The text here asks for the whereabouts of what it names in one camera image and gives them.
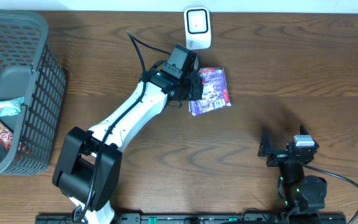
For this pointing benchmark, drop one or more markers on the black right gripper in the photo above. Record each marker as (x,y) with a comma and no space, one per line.
(278,156)

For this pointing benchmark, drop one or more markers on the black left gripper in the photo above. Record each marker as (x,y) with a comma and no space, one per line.
(194,86)

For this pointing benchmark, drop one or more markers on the purple tissue pack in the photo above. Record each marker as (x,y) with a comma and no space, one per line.
(215,93)

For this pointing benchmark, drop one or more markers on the red orange snack bar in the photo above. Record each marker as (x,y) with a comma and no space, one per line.
(6,136)

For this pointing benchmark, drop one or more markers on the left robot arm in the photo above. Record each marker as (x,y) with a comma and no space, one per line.
(88,167)

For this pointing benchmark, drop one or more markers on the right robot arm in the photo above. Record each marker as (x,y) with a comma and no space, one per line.
(303,194)

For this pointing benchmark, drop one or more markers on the white barcode scanner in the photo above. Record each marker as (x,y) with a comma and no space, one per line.
(197,28)

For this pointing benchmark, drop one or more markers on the grey plastic mesh basket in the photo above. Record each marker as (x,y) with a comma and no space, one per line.
(29,69)

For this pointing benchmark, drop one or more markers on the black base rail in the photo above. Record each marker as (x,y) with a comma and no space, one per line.
(251,217)

